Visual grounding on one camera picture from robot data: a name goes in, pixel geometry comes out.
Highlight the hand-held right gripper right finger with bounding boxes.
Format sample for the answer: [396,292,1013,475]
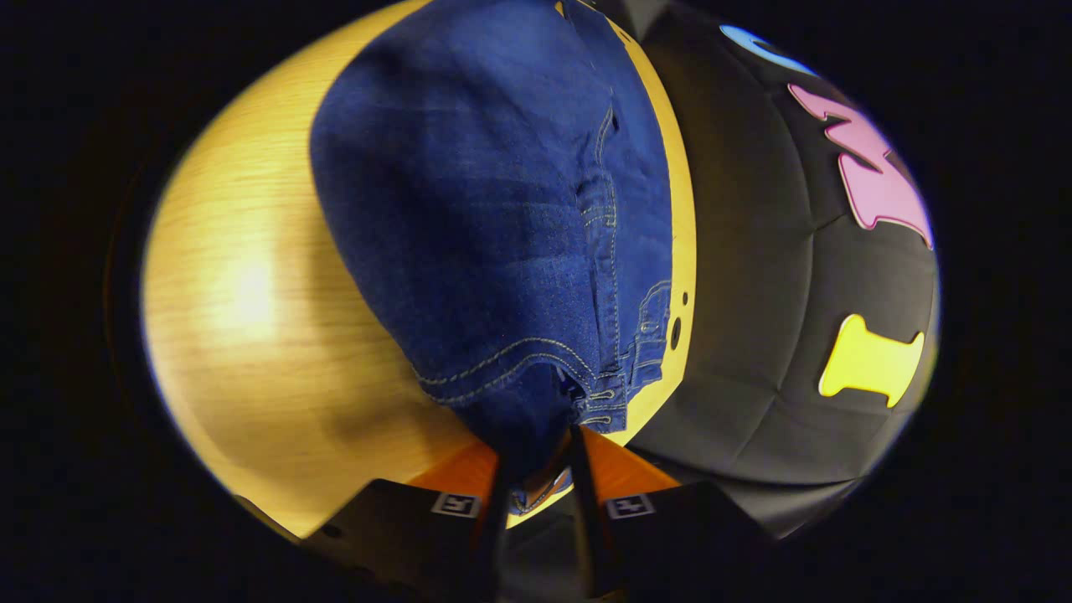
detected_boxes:
[568,424,778,603]

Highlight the blue denim jeans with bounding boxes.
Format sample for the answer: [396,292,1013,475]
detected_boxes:
[308,0,676,516]

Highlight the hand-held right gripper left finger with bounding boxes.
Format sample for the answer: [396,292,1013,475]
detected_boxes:
[300,440,513,603]

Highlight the black backdrop cloth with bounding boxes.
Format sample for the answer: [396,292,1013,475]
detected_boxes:
[578,0,941,541]

